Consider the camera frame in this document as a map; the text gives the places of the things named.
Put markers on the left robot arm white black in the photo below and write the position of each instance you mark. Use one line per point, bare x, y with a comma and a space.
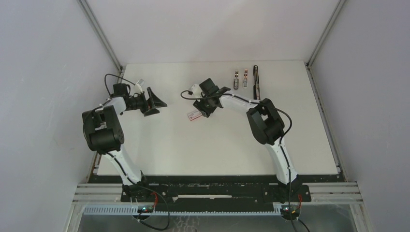
103, 132

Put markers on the grey small stapler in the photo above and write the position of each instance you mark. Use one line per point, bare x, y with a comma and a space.
236, 80

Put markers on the staple box red white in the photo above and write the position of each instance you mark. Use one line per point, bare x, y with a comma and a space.
194, 115

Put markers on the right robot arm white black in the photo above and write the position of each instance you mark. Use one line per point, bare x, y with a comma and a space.
266, 125

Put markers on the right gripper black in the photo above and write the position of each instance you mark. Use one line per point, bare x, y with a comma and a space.
200, 103

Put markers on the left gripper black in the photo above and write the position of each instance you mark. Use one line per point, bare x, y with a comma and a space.
145, 107

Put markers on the pink and white stapler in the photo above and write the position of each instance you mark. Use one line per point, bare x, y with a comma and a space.
245, 78

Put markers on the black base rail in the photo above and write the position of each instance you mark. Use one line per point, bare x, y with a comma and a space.
216, 193

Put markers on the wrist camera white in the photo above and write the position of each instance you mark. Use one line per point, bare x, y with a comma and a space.
140, 85
196, 90

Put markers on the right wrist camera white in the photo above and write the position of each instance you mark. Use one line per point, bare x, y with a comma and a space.
196, 90

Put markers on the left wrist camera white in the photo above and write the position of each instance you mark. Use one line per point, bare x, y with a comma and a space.
140, 85

